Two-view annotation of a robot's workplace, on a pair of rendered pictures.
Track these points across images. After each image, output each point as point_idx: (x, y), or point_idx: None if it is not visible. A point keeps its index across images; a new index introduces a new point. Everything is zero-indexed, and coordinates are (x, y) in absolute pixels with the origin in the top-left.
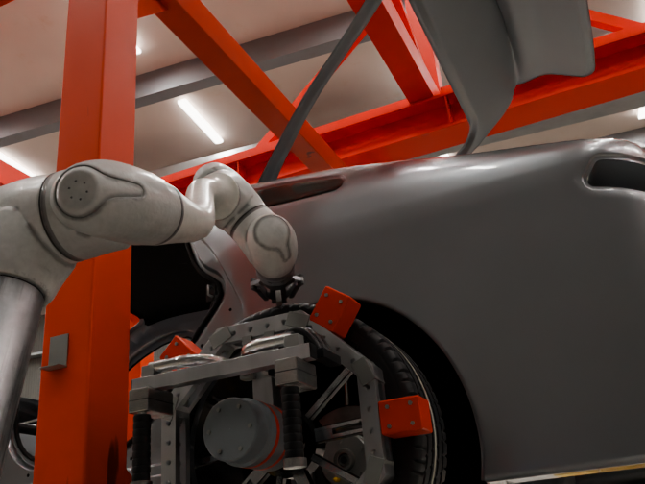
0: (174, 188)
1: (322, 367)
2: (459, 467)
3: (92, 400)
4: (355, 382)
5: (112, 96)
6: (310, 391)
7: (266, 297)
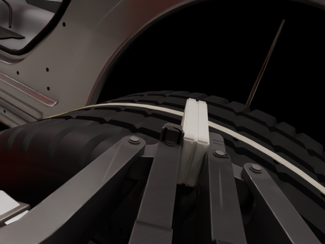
0: None
1: (238, 39)
2: None
3: None
4: (268, 77)
5: None
6: (214, 59)
7: (120, 203)
